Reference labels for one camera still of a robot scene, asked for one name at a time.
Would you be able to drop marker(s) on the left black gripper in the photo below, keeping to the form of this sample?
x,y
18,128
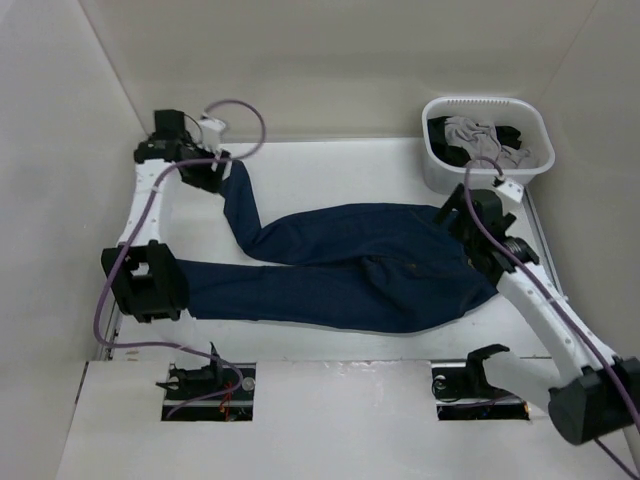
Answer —
x,y
211,181

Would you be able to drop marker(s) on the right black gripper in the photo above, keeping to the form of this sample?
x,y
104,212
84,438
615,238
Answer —
x,y
453,203

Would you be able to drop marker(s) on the dark blue denim trousers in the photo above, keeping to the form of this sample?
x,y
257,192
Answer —
x,y
376,267

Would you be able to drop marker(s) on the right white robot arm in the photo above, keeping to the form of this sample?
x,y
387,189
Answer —
x,y
593,391

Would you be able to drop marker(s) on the grey crumpled garment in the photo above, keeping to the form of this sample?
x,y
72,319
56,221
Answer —
x,y
480,144

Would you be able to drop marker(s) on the white plastic laundry basket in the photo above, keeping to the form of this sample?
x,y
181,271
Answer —
x,y
443,178

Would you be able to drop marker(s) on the black crumpled garment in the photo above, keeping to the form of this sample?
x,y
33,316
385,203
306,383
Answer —
x,y
435,132

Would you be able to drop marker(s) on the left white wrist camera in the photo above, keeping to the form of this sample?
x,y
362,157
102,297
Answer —
x,y
211,133

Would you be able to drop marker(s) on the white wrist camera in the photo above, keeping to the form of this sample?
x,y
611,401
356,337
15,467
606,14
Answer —
x,y
211,133
509,191

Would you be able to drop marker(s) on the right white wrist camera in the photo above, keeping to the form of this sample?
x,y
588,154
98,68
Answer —
x,y
509,191

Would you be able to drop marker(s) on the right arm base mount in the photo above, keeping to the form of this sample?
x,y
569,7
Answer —
x,y
458,398

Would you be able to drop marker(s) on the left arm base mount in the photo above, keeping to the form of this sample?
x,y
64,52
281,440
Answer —
x,y
213,393

